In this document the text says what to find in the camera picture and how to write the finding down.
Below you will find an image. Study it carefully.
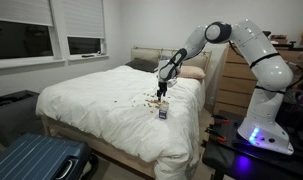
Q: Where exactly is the orange handled clamp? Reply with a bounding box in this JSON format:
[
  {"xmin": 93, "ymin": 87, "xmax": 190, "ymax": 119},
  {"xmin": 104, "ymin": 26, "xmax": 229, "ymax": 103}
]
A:
[{"xmin": 211, "ymin": 114, "xmax": 229, "ymax": 123}]

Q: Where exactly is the black clamp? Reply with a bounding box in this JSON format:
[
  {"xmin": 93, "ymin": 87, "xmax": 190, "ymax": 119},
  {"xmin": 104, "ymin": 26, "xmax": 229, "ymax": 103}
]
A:
[{"xmin": 205, "ymin": 127, "xmax": 227, "ymax": 142}]

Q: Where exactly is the dark grey pillow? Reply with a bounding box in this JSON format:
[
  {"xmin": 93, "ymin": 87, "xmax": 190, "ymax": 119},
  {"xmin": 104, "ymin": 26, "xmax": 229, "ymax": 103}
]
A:
[{"xmin": 127, "ymin": 59, "xmax": 158, "ymax": 73}]

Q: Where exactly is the blue hard suitcase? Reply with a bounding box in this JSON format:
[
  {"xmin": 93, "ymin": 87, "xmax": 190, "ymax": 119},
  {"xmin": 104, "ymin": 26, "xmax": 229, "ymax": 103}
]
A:
[{"xmin": 0, "ymin": 133, "xmax": 99, "ymax": 180}]

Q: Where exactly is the pink pillow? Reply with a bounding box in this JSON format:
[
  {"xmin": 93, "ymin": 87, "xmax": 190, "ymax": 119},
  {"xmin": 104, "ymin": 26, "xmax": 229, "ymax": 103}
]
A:
[{"xmin": 179, "ymin": 66, "xmax": 205, "ymax": 79}]

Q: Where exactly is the black robot table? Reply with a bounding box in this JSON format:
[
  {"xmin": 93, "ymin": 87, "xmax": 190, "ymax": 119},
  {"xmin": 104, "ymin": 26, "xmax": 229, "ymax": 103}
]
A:
[{"xmin": 202, "ymin": 111, "xmax": 303, "ymax": 180}]

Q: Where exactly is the white window blind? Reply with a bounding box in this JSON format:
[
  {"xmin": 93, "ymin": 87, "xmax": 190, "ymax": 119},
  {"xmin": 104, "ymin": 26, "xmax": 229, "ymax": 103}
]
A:
[
  {"xmin": 0, "ymin": 0, "xmax": 53, "ymax": 26},
  {"xmin": 62, "ymin": 0, "xmax": 105, "ymax": 38}
]

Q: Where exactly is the white quilted duvet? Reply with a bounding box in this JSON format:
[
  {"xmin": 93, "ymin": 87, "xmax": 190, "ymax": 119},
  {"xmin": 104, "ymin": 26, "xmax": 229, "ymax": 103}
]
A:
[{"xmin": 35, "ymin": 64, "xmax": 206, "ymax": 180}]

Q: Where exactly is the dark grey ottoman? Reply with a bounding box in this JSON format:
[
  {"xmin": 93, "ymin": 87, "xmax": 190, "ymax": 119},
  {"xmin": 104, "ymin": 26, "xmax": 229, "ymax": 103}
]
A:
[{"xmin": 0, "ymin": 90, "xmax": 44, "ymax": 147}]

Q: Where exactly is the wooden dresser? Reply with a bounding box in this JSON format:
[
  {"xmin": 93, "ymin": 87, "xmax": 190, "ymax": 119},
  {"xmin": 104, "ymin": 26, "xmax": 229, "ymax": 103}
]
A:
[{"xmin": 213, "ymin": 46, "xmax": 303, "ymax": 115}]

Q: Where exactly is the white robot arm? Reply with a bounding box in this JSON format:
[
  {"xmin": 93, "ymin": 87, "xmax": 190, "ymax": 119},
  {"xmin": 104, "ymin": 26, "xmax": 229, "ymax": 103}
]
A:
[{"xmin": 157, "ymin": 19, "xmax": 294, "ymax": 155}]

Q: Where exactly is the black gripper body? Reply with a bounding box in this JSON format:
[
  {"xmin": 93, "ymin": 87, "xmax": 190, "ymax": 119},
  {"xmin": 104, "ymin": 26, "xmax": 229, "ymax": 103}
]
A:
[{"xmin": 157, "ymin": 82, "xmax": 167, "ymax": 97}]

